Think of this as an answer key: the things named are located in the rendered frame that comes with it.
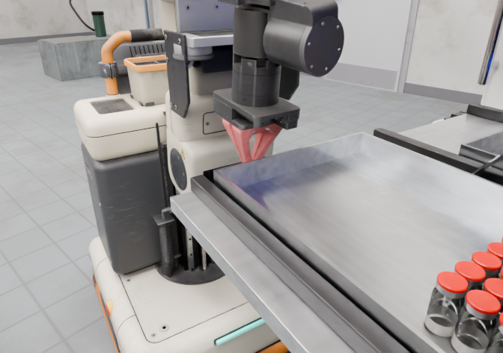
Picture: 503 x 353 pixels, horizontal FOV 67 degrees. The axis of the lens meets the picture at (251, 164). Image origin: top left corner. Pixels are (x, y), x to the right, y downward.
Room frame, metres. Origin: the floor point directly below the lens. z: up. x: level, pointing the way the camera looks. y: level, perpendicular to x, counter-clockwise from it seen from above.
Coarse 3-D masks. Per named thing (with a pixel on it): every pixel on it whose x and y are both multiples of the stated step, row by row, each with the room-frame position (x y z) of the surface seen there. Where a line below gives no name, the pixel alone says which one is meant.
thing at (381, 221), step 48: (336, 144) 0.53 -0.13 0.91; (384, 144) 0.52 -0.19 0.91; (240, 192) 0.37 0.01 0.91; (288, 192) 0.43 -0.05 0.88; (336, 192) 0.43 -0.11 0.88; (384, 192) 0.43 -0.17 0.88; (432, 192) 0.43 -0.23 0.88; (480, 192) 0.40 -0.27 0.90; (288, 240) 0.29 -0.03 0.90; (336, 240) 0.33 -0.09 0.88; (384, 240) 0.33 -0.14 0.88; (432, 240) 0.33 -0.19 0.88; (480, 240) 0.33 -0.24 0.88; (336, 288) 0.24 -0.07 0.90; (384, 288) 0.26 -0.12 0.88; (432, 288) 0.26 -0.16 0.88; (432, 336) 0.21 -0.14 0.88
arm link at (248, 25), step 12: (240, 12) 0.43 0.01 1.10; (252, 12) 0.42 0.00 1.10; (264, 12) 0.42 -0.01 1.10; (240, 24) 0.43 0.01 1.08; (252, 24) 0.42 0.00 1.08; (264, 24) 0.42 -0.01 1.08; (240, 36) 0.43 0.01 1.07; (252, 36) 0.43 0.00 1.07; (240, 48) 0.43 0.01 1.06; (252, 48) 0.43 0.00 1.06
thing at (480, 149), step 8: (488, 136) 0.54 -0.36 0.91; (496, 136) 0.56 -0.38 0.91; (464, 144) 0.51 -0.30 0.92; (472, 144) 0.52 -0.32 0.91; (480, 144) 0.53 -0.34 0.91; (488, 144) 0.55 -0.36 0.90; (496, 144) 0.56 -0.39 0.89; (464, 152) 0.50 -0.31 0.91; (472, 152) 0.50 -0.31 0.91; (480, 152) 0.49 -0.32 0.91; (488, 152) 0.48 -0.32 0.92; (496, 152) 0.56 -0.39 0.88; (480, 160) 0.48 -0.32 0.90; (488, 160) 0.48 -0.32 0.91
